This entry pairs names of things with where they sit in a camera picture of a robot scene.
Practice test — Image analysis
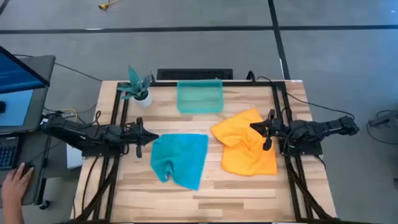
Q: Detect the black floor vent grate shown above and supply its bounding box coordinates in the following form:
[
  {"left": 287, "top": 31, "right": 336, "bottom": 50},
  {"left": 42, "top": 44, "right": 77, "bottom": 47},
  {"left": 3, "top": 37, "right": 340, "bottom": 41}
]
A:
[{"left": 156, "top": 68, "right": 234, "bottom": 81}]

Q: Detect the black aluminium table frame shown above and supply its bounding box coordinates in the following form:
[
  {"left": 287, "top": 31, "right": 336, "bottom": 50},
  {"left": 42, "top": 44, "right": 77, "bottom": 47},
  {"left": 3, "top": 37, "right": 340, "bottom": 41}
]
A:
[{"left": 73, "top": 80, "right": 335, "bottom": 223}]

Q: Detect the thin black floor cable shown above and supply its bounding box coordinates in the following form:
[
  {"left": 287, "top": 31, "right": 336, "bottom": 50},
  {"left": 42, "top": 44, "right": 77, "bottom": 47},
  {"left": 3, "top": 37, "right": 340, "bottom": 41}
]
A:
[{"left": 14, "top": 54, "right": 103, "bottom": 82}]

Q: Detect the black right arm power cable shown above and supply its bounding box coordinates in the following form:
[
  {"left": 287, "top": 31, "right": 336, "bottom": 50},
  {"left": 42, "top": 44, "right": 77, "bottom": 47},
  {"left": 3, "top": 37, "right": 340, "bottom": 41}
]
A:
[{"left": 247, "top": 70, "right": 356, "bottom": 119}]

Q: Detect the person's hand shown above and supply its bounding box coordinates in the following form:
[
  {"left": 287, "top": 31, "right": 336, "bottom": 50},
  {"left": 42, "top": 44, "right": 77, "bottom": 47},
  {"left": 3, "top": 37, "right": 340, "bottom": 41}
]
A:
[{"left": 1, "top": 162, "right": 35, "bottom": 207}]

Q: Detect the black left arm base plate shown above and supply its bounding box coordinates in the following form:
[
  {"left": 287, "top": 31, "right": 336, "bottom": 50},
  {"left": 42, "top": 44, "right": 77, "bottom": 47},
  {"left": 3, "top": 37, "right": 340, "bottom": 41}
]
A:
[{"left": 81, "top": 148, "right": 125, "bottom": 158}]

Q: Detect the black stand with cable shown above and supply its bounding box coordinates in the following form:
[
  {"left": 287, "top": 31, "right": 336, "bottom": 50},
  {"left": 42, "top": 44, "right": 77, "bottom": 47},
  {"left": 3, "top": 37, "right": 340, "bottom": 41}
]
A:
[{"left": 366, "top": 109, "right": 398, "bottom": 146}]

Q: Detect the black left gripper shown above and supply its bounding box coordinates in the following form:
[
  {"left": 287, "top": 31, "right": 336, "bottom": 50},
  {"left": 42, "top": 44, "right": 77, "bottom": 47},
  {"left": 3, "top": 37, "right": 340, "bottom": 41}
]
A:
[{"left": 124, "top": 117, "right": 160, "bottom": 159}]

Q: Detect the grey cart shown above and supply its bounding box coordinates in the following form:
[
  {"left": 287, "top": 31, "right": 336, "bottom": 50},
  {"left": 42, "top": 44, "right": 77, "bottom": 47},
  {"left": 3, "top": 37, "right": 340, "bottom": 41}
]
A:
[{"left": 0, "top": 129, "right": 52, "bottom": 208}]

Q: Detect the yellow floor cable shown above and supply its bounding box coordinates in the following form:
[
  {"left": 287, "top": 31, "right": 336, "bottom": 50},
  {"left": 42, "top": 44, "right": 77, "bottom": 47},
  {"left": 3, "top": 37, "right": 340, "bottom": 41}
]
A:
[{"left": 98, "top": 0, "right": 121, "bottom": 10}]

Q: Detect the black-framed computer monitor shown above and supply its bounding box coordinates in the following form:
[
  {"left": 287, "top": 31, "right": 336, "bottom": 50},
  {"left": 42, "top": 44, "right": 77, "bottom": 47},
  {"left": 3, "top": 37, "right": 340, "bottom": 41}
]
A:
[{"left": 0, "top": 45, "right": 50, "bottom": 95}]

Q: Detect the person's forearm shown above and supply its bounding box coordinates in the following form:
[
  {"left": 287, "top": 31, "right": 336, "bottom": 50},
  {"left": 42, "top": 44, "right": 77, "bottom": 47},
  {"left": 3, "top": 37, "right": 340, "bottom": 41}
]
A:
[{"left": 0, "top": 198, "right": 26, "bottom": 224}]

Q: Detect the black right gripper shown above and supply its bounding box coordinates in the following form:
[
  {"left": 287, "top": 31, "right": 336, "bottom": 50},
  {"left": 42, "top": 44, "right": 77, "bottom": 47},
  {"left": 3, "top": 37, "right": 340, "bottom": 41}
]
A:
[{"left": 250, "top": 109, "right": 292, "bottom": 152}]

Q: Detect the grey laptop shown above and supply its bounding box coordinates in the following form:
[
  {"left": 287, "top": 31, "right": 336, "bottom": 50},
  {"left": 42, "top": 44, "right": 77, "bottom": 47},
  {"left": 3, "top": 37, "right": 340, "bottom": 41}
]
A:
[{"left": 0, "top": 55, "right": 56, "bottom": 135}]

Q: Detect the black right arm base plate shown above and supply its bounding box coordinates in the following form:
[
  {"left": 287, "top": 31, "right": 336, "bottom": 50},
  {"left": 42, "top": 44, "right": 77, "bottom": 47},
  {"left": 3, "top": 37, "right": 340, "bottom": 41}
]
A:
[{"left": 279, "top": 130, "right": 323, "bottom": 157}]

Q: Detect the teal plastic basket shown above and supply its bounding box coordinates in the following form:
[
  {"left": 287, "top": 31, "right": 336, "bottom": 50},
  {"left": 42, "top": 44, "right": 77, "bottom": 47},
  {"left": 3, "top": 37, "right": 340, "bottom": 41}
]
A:
[{"left": 176, "top": 78, "right": 224, "bottom": 114}]

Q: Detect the black keyboard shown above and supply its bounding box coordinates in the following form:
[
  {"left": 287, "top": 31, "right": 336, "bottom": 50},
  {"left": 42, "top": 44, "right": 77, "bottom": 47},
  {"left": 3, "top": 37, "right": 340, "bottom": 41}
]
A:
[{"left": 0, "top": 136, "right": 20, "bottom": 171}]

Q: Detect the green plant in white pot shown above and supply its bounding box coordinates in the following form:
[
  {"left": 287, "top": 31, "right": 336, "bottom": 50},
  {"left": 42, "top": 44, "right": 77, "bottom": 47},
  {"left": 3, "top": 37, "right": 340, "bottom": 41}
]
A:
[{"left": 117, "top": 64, "right": 154, "bottom": 109}]

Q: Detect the teal microfiber towel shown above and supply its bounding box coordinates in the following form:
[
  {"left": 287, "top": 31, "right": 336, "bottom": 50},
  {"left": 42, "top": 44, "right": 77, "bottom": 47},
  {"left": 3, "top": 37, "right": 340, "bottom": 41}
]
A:
[{"left": 150, "top": 133, "right": 209, "bottom": 191}]

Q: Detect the white box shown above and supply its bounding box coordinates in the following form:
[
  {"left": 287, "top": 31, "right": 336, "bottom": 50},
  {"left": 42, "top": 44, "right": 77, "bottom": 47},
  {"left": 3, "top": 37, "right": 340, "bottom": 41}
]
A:
[{"left": 66, "top": 143, "right": 84, "bottom": 169}]

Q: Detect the orange microfiber towel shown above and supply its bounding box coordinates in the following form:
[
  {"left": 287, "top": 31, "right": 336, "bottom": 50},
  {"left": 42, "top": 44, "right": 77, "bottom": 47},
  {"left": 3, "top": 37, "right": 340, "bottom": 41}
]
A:
[{"left": 210, "top": 108, "right": 279, "bottom": 177}]

